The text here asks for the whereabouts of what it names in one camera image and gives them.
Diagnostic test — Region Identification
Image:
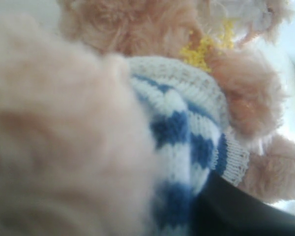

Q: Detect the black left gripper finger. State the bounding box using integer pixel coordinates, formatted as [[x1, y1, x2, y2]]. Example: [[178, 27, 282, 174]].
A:
[[191, 172, 295, 236]]

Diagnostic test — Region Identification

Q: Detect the tan teddy bear striped sweater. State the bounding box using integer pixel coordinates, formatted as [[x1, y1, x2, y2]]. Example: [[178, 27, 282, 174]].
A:
[[0, 0, 295, 236]]

